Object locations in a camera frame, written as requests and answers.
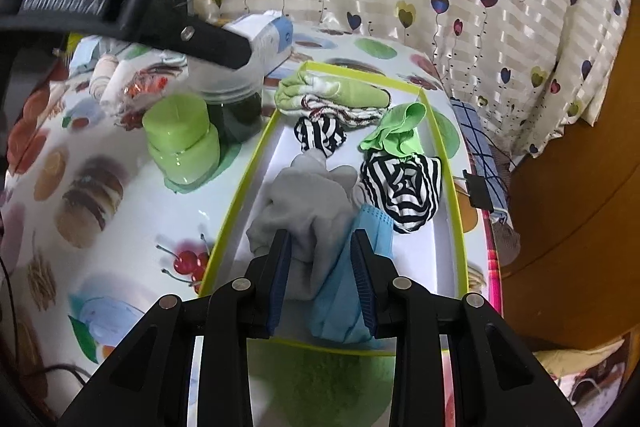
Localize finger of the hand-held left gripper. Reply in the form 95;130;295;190
120;0;253;70

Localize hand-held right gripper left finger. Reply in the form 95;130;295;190
60;229;293;427

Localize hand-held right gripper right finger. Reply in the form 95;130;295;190
350;229;583;427

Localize blue face mask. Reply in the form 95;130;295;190
306;203;396;350

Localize grey sock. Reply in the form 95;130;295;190
246;151;358;303

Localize yellow-green cardboard box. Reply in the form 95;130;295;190
197;61;471;360

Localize large black-white striped sock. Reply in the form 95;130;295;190
357;152;444;233

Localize small black-white striped sock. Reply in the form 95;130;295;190
294;114;348;158

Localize green and white towel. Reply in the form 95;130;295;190
275;72;391;128

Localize green microfiber cloth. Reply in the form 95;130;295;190
359;103;427;156

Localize white tissue pack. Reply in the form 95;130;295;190
222;11;293;75

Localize glass jar with dark contents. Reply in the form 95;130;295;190
187;57;263;145

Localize green cream jar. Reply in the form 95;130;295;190
142;94;221;185

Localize black binder clip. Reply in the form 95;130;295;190
455;172;496;209

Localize blue plaid cloth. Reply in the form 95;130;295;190
450;99;513;228

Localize wooden wardrobe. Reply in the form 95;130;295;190
492;42;640;353

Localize yellowish pillow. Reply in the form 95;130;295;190
537;342;631;388

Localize black heater cable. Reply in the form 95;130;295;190
20;362;91;388

